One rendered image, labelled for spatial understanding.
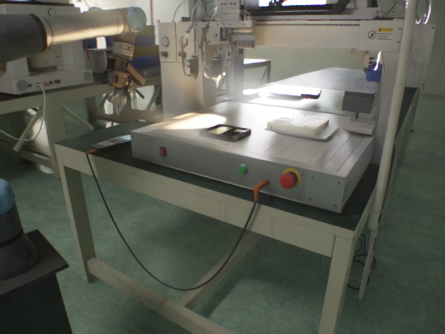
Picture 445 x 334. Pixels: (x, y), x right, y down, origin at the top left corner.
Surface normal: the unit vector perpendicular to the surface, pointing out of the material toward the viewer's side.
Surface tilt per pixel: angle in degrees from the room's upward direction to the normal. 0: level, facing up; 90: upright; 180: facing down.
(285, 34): 90
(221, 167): 90
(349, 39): 90
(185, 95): 90
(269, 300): 0
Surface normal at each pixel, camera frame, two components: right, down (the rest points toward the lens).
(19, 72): 0.84, 0.21
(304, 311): 0.00, -0.93
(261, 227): -0.54, 0.32
